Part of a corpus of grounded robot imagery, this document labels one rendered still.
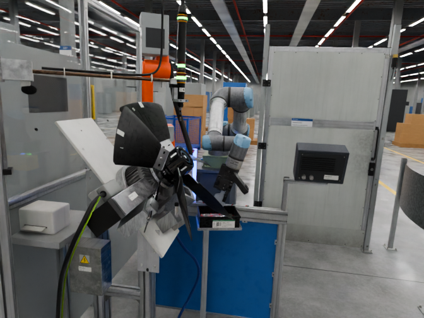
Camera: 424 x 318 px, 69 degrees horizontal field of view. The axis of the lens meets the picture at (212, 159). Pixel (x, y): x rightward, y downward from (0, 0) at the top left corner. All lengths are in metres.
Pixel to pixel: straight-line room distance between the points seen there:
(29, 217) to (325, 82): 2.67
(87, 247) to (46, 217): 0.23
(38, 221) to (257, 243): 1.16
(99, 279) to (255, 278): 0.96
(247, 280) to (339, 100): 1.97
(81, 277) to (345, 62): 2.78
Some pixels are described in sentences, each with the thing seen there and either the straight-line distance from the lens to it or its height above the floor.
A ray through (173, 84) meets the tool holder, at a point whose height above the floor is 1.53.
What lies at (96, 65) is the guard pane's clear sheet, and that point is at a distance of 2.22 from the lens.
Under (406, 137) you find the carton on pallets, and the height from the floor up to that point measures 0.37.
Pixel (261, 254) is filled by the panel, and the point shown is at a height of 0.57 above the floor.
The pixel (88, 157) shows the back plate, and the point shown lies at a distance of 1.34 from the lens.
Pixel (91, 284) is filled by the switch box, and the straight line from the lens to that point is 1.52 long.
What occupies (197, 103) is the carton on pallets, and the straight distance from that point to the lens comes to 9.41.
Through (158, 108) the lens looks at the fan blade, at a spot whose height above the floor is 1.42.
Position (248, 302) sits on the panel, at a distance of 2.12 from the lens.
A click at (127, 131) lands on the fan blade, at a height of 1.35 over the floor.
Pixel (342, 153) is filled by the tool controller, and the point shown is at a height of 1.22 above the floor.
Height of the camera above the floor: 1.47
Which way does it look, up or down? 11 degrees down
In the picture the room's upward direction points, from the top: 2 degrees clockwise
